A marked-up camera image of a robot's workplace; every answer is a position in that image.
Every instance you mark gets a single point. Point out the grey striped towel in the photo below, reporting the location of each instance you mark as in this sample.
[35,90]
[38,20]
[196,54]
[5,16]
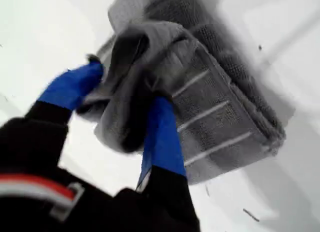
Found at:
[212,117]

